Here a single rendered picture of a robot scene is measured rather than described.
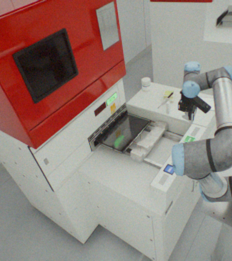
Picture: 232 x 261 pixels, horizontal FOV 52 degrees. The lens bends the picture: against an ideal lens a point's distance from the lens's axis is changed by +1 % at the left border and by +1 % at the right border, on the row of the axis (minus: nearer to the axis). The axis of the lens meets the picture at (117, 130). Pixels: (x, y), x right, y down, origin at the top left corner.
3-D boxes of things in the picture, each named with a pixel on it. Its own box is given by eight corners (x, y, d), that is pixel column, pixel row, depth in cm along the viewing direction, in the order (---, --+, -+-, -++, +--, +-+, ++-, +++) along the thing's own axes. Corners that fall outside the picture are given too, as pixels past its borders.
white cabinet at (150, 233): (100, 229, 211) (76, 171, 158) (154, 156, 264) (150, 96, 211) (165, 273, 178) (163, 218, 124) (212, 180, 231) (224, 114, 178)
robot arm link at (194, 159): (238, 204, 113) (212, 165, 74) (206, 205, 121) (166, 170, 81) (234, 179, 119) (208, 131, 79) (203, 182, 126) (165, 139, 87)
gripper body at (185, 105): (183, 104, 134) (184, 85, 126) (198, 107, 130) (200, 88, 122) (177, 111, 130) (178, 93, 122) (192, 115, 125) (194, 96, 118)
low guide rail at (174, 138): (125, 124, 186) (125, 121, 184) (127, 122, 187) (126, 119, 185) (185, 145, 160) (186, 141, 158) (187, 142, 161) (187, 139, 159)
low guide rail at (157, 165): (104, 145, 171) (103, 142, 169) (106, 144, 172) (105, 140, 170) (167, 173, 145) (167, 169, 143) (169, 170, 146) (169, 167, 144)
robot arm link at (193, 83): (205, 79, 99) (205, 67, 106) (179, 87, 104) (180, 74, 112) (210, 94, 103) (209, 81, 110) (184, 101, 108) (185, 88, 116)
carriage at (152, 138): (130, 158, 154) (129, 155, 152) (157, 125, 174) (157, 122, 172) (140, 163, 150) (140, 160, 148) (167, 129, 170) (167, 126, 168)
